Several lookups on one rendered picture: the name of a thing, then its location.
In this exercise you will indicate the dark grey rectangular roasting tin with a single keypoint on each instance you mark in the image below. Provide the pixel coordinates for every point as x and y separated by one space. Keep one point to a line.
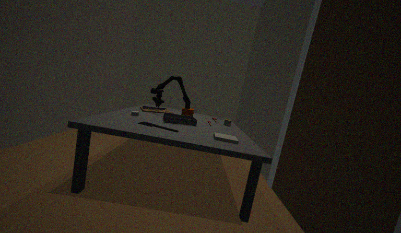
179 119

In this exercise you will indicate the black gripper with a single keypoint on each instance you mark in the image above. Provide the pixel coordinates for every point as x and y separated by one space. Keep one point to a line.
159 102

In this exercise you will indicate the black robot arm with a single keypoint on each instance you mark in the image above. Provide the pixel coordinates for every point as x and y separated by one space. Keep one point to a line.
161 86

